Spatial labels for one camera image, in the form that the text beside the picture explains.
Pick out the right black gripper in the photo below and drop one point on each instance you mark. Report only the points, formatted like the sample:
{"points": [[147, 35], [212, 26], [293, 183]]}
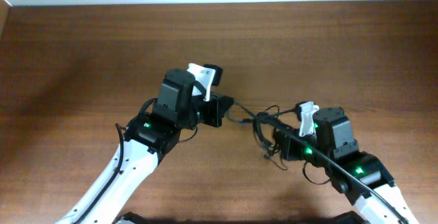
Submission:
{"points": [[289, 150]]}

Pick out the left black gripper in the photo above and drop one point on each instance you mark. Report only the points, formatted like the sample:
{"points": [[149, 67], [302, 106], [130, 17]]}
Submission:
{"points": [[217, 105]]}

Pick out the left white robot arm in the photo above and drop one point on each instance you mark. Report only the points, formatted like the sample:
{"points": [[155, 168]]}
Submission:
{"points": [[143, 144]]}

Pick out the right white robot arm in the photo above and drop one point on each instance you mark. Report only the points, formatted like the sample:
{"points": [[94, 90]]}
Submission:
{"points": [[358, 175]]}

